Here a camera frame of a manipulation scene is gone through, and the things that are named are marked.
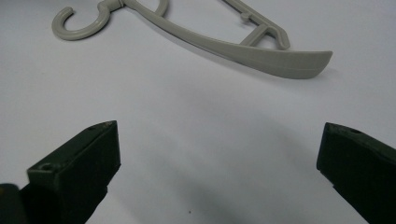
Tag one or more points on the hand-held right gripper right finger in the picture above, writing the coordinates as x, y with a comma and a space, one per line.
361, 168

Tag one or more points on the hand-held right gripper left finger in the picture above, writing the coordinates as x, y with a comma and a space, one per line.
77, 168

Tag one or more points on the grey plastic clothes hanger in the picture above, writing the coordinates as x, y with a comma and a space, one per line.
249, 54

